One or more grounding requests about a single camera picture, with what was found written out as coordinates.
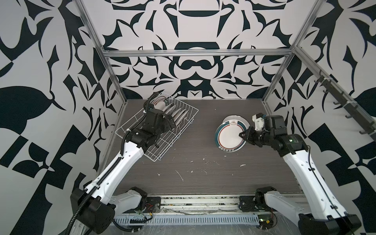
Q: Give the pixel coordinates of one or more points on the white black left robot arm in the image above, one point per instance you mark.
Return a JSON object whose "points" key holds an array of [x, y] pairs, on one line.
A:
{"points": [[96, 206]]}

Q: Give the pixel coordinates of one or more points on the white wire dish rack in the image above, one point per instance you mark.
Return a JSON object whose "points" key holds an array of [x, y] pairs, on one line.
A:
{"points": [[155, 148]]}

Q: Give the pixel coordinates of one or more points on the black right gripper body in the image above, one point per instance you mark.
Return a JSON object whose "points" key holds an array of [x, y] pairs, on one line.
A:
{"points": [[259, 137]]}

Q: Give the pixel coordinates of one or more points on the stack of unloaded plates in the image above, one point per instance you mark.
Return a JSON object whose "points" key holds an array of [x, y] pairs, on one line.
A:
{"points": [[243, 120]]}

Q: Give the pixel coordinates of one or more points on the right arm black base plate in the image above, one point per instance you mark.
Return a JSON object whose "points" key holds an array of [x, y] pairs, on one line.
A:
{"points": [[249, 204]]}

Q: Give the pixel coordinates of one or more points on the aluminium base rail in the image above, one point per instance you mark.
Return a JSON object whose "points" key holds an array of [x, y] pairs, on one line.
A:
{"points": [[211, 205]]}

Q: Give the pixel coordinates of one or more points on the white slotted cable duct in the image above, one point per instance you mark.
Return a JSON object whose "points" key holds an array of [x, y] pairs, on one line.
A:
{"points": [[201, 219]]}

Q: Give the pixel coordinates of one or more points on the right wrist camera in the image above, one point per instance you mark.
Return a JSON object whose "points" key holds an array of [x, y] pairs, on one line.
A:
{"points": [[258, 120]]}

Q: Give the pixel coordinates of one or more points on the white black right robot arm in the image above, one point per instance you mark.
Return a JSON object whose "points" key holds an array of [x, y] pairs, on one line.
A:
{"points": [[325, 215]]}

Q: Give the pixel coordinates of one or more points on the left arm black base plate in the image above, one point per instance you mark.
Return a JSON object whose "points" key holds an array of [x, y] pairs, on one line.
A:
{"points": [[153, 204]]}

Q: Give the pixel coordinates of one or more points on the green banner rim plate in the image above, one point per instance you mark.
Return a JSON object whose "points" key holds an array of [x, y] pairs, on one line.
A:
{"points": [[160, 103]]}

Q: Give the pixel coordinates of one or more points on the aluminium cage frame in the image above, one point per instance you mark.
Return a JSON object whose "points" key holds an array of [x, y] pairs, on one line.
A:
{"points": [[294, 50]]}

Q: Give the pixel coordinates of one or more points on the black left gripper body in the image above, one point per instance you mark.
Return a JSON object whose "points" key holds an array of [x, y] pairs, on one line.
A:
{"points": [[165, 128]]}

